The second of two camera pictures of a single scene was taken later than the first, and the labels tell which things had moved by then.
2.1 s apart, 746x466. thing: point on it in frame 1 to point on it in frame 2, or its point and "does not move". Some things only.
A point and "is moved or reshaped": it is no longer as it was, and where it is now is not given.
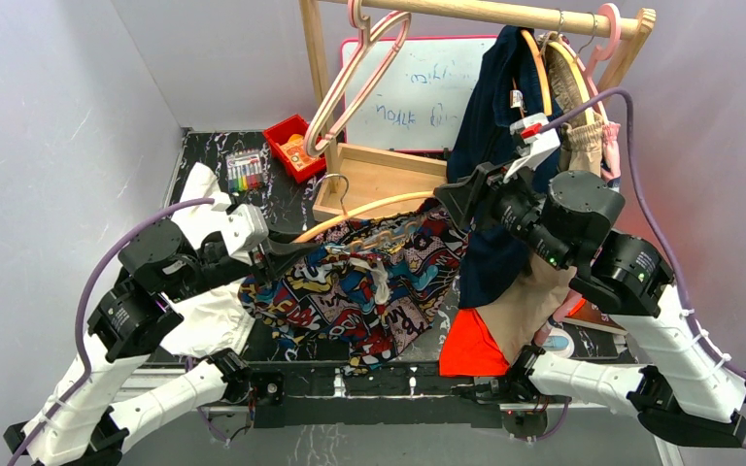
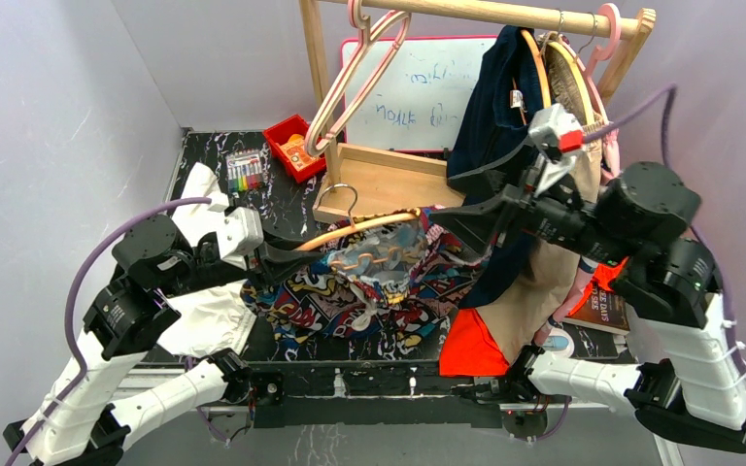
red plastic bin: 286,141 does not move
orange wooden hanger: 385,237 to 393,217
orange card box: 294,149 does not move
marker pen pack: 244,170 does not move
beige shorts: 520,318 does not move
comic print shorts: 371,289 is moved or reshaped
